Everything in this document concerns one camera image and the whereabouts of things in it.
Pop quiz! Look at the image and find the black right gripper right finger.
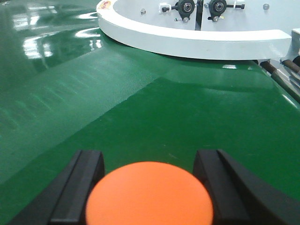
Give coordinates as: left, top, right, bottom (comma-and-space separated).
193, 150, 300, 225

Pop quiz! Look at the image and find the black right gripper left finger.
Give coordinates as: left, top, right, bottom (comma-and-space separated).
9, 150, 105, 225

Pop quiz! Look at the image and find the orange cylindrical capacitor 4680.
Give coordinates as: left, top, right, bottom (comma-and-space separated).
86, 162, 214, 225

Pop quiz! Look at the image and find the green conveyor belt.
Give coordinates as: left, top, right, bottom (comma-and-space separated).
0, 0, 300, 225

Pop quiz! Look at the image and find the white inner conveyor guide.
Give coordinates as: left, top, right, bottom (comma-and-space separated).
96, 0, 300, 60

